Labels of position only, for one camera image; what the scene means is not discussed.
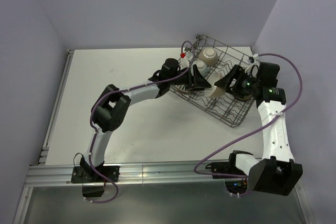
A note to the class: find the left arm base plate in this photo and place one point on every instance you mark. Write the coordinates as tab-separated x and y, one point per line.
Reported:
80	175

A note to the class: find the white bowl striped outside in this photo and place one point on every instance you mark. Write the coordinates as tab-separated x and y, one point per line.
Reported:
181	89

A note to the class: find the brown beige bowl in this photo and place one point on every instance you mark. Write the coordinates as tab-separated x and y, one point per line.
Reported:
243	97

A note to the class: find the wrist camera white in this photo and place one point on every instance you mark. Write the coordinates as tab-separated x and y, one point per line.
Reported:
253	62
185	59

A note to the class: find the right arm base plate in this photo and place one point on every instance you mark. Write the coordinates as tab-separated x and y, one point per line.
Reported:
220	170

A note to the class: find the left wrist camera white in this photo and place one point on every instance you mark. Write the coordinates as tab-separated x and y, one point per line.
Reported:
185	59

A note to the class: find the light green bowl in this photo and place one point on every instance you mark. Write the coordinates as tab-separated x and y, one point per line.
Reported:
201	66

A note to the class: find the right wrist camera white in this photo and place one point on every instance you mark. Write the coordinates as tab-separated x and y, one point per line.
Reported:
253	62

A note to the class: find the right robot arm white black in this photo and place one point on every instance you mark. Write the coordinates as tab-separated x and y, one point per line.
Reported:
276	172

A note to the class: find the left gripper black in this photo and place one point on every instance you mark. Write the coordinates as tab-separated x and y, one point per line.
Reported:
199	83

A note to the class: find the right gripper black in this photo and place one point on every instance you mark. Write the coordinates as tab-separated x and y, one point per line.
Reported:
226	82

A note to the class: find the red patterned bowl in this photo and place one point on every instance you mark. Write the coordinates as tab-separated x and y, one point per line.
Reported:
209	56

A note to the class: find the grey wire dish rack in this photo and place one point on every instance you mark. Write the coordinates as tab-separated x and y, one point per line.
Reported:
226	108

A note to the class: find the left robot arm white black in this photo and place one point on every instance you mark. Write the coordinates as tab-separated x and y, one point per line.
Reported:
110	109

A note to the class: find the plain white bowl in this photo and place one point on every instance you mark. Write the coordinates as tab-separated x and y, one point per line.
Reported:
214	91

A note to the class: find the aluminium rail frame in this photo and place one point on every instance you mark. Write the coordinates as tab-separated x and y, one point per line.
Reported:
42	175

